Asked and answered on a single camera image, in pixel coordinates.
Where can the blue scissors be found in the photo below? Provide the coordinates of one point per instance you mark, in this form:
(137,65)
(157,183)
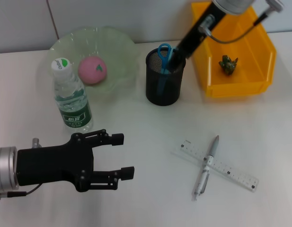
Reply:
(164,63)

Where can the yellow plastic bin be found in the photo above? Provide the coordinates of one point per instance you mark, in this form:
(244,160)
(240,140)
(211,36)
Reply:
(245,82)

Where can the small green toy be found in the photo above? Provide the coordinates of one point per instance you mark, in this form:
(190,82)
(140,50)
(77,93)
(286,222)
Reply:
(228,65)

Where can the silver pen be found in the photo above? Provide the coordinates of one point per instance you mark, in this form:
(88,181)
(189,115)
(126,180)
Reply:
(201,183)

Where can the green glass fruit plate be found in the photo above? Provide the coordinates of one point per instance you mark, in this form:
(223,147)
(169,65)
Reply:
(119,54)

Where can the clear green-label water bottle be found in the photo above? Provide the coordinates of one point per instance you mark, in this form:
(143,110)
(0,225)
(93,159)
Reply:
(73,106)

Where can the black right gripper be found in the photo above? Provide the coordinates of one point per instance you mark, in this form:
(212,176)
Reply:
(200,33)

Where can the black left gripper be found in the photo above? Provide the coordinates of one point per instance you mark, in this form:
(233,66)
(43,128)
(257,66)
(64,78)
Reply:
(53,164)

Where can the black mesh pen holder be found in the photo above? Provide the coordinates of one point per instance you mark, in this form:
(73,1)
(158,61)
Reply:
(164,92)

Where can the pink toy peach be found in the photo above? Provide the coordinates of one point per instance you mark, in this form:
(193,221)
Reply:
(92,71)

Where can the clear plastic ruler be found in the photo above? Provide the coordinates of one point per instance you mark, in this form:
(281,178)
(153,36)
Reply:
(235,176)

